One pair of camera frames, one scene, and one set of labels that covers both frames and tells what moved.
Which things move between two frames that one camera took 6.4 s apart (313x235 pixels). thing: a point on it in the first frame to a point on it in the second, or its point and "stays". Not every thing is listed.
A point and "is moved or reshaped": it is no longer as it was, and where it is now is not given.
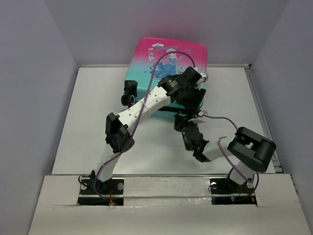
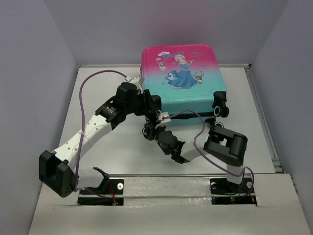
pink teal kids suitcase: (155, 59) is moved or reshaped
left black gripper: (195, 105) to (151, 106)
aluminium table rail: (162, 175) stays
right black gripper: (180, 121) to (150, 130)
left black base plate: (94, 192) stays
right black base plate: (224, 191) stays
